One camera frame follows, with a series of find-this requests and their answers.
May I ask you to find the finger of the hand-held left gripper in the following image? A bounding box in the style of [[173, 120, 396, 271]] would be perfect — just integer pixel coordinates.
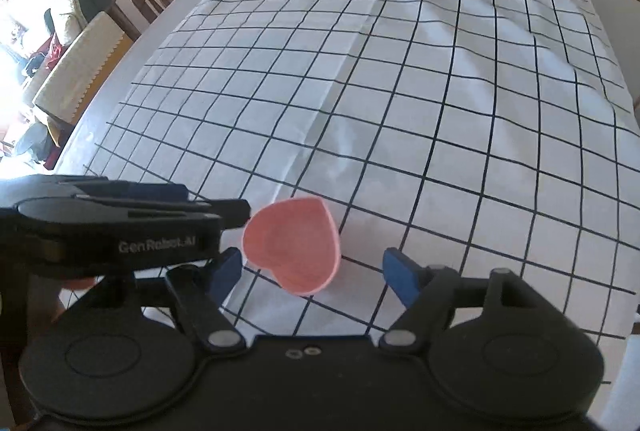
[[75, 182, 189, 205], [187, 198, 251, 229]]

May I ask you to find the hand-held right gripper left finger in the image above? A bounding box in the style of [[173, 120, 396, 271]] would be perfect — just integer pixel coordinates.
[[97, 247, 244, 353]]

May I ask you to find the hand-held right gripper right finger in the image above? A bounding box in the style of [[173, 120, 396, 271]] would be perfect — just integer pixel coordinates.
[[378, 248, 566, 353]]

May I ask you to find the person's left hand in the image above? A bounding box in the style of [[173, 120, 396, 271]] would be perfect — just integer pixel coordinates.
[[27, 277, 99, 343]]

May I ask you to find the pink heart-shaped dish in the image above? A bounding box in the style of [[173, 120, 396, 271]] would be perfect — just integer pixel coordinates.
[[241, 196, 342, 297]]

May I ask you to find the cushioned dining chair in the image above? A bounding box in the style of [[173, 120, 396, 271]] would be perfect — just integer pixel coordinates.
[[31, 11, 142, 128]]

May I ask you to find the white checked tablecloth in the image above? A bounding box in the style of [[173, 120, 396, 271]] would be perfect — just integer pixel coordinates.
[[82, 0, 636, 347]]

